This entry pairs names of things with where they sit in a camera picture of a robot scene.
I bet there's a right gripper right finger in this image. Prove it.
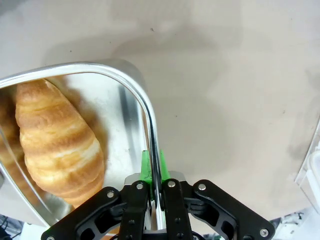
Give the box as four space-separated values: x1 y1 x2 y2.
159 149 276 240

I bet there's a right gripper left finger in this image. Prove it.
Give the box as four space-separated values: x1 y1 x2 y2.
41 149 153 240

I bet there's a steel rectangular container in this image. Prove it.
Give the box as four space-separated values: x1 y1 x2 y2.
0 58 167 231

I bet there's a golden croissant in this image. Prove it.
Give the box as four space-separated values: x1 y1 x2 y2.
14 78 106 210

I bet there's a clear plastic storage bin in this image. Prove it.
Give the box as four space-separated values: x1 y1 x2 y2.
294 139 320 209

